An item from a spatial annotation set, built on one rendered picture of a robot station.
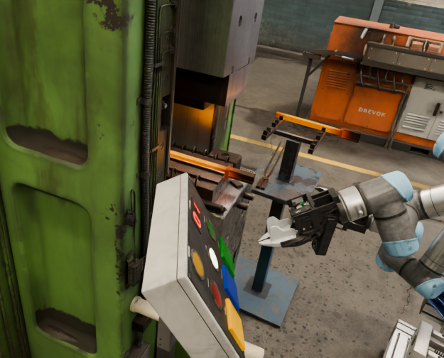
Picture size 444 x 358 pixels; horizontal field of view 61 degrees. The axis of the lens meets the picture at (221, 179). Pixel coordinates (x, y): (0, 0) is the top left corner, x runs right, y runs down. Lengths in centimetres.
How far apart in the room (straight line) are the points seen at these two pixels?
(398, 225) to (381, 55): 373
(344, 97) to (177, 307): 432
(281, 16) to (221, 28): 787
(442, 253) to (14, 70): 129
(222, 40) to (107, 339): 103
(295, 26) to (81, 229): 797
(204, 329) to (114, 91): 54
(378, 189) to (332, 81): 391
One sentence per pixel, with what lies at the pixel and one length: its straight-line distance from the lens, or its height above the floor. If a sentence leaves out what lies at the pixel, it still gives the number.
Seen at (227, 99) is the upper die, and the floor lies 129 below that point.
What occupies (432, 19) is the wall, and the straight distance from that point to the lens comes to 882.
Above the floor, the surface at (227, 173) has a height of 100.
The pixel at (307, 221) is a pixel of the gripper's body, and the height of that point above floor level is 115.
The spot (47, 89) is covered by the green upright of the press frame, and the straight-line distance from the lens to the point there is 111.
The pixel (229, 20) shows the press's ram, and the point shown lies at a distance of 103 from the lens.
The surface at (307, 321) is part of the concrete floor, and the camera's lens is 227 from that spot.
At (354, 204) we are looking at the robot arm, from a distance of 90.
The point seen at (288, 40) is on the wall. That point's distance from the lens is 891.
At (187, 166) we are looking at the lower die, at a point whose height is 99.
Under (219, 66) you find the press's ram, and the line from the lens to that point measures 106.
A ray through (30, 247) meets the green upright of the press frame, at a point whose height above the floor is 73.
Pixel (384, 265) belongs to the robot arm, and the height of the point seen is 85.
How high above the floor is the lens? 163
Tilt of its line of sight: 29 degrees down
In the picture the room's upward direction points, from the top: 9 degrees clockwise
